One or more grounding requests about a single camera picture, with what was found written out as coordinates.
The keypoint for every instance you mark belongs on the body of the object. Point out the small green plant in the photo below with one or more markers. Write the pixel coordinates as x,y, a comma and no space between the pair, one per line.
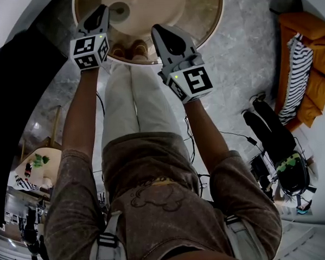
40,160

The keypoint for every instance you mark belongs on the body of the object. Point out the white cup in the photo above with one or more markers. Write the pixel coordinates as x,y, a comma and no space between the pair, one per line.
124,17

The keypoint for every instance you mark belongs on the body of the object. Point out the black and white striped pillow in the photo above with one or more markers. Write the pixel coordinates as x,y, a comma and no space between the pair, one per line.
298,73

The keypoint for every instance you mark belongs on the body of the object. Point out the person's right forearm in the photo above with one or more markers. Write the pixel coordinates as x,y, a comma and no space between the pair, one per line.
203,132

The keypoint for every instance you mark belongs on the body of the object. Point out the person's left forearm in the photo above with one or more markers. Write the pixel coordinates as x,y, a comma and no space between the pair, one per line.
80,112

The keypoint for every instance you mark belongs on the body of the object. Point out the red bottle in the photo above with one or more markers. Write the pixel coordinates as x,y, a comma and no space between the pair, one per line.
27,169

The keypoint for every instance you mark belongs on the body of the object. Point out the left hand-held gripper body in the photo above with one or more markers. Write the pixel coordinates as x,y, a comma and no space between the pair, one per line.
87,51

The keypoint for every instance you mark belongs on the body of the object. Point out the black equipment stand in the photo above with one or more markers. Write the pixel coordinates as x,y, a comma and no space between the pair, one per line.
262,175

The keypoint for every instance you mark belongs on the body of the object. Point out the striped cloth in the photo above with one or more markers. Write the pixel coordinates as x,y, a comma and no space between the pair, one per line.
23,183

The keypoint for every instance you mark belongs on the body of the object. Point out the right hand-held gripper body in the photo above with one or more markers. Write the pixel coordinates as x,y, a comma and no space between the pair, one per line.
192,81

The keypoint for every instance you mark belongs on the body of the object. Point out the orange sofa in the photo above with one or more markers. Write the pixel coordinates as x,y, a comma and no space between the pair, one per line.
322,64

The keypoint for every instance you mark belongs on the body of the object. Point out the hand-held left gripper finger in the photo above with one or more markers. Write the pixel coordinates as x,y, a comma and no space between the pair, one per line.
104,23
87,23

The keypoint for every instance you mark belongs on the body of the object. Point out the black backpack with green pattern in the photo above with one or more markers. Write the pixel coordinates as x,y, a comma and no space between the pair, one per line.
292,174

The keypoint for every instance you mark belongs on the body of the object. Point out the person's right brown shoe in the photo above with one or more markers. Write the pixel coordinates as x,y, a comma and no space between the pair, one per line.
139,49

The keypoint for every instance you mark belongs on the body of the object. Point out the person's left brown shoe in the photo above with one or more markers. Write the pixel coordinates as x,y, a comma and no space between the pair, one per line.
121,51

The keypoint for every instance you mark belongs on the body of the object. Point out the person's brown shoe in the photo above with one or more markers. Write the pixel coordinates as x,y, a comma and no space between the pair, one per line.
121,51
139,49

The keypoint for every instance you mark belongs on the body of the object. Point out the person's white trousers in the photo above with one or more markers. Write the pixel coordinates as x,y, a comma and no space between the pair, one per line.
147,105

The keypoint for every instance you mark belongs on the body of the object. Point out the small spoon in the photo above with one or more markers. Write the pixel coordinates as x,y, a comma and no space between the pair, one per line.
119,10

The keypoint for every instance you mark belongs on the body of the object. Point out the beige side table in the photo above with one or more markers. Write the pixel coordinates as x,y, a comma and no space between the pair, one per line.
52,159

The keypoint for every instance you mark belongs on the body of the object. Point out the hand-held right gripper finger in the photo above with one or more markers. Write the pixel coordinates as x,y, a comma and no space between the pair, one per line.
161,48
182,41

